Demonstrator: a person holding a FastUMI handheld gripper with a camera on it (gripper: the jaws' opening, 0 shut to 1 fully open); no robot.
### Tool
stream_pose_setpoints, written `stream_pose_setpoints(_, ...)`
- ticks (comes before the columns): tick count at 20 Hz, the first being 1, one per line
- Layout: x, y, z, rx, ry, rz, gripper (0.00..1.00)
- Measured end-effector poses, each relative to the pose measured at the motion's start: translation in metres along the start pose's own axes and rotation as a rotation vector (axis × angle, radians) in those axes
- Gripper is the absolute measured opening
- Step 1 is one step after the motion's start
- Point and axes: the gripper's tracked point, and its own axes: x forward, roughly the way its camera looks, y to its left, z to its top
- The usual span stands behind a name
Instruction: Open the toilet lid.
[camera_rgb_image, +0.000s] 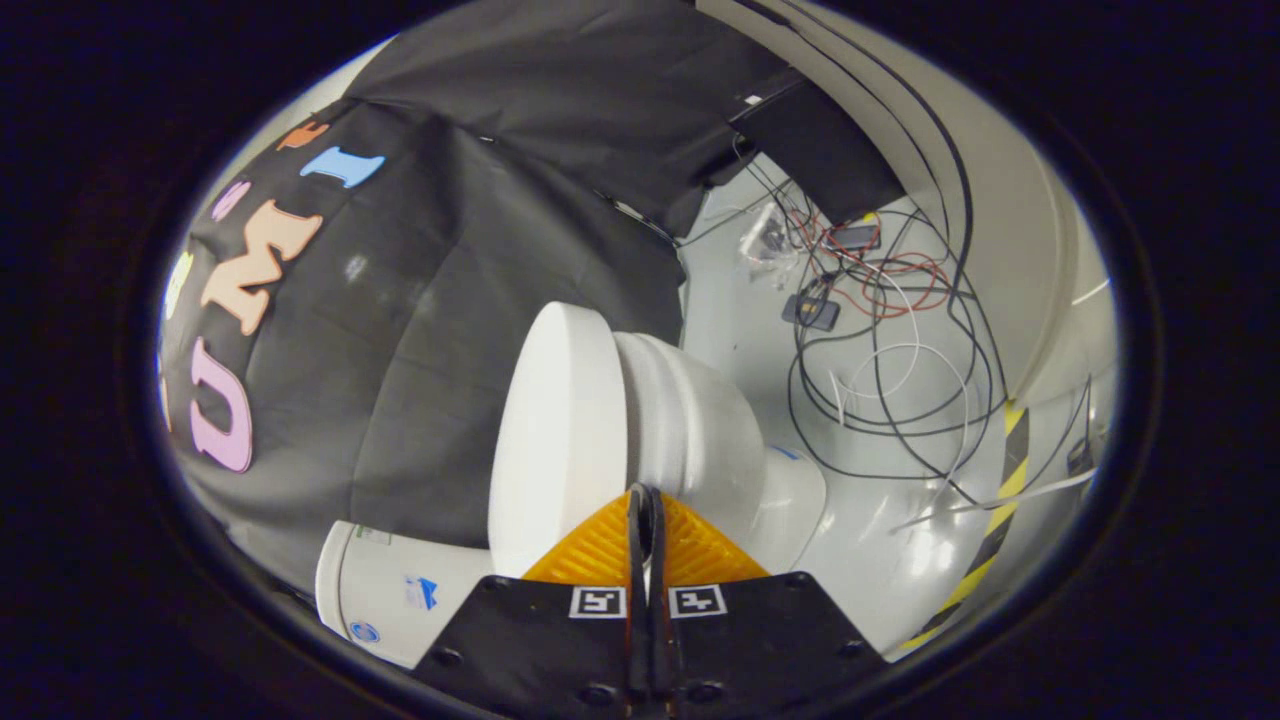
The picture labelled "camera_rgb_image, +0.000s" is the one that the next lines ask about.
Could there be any yellow black hazard tape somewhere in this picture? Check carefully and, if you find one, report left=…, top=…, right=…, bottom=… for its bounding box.
left=900, top=400, right=1031, bottom=651

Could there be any black backdrop cloth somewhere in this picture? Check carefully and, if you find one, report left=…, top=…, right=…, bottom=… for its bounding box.
left=158, top=0, right=801, bottom=591

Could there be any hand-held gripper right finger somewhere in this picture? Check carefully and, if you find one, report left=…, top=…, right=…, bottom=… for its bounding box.
left=648, top=484, right=888, bottom=713

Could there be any tangle of thin cables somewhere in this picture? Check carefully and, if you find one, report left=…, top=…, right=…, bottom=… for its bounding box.
left=690, top=150, right=1111, bottom=531

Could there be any clear plastic bag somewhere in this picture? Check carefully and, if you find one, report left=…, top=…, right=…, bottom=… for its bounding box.
left=740, top=205, right=801, bottom=281

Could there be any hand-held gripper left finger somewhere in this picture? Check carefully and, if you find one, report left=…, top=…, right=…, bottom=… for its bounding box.
left=413, top=484, right=646, bottom=717

